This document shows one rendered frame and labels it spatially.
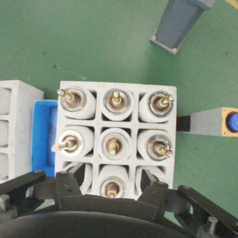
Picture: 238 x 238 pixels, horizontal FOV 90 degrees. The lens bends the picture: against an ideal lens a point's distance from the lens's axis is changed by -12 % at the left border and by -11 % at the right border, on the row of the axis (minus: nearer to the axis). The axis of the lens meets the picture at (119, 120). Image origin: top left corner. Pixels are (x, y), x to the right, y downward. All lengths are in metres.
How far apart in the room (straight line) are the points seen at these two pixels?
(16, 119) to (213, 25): 1.05
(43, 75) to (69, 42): 0.21
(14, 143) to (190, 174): 0.74
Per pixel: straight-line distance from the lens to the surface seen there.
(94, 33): 0.77
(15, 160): 0.58
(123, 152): 0.36
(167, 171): 0.48
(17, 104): 0.57
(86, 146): 0.37
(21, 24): 0.99
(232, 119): 0.38
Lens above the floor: 0.61
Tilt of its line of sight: 87 degrees down
